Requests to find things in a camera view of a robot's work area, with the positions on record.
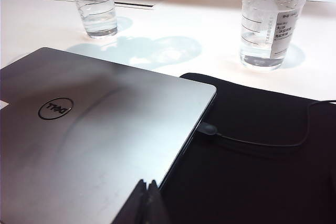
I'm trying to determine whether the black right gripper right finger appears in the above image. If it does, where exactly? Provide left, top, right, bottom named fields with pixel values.
left=148, top=179, right=171, bottom=224

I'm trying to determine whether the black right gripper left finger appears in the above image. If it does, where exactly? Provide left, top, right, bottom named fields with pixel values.
left=111, top=180, right=148, bottom=224

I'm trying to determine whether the silver Dell laptop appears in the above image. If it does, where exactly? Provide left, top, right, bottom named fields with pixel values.
left=0, top=47, right=217, bottom=224

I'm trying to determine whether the clear plastic cup, printed sticker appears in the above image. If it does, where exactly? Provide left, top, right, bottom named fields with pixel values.
left=237, top=0, right=318, bottom=72

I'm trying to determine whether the tall clear plastic cup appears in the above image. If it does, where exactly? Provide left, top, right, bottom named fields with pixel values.
left=64, top=0, right=119, bottom=39

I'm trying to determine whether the black desk mat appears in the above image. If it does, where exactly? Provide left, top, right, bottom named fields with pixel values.
left=157, top=71, right=336, bottom=224

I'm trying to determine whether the black laptop charger cable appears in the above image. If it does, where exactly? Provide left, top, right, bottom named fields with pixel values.
left=198, top=99, right=336, bottom=147

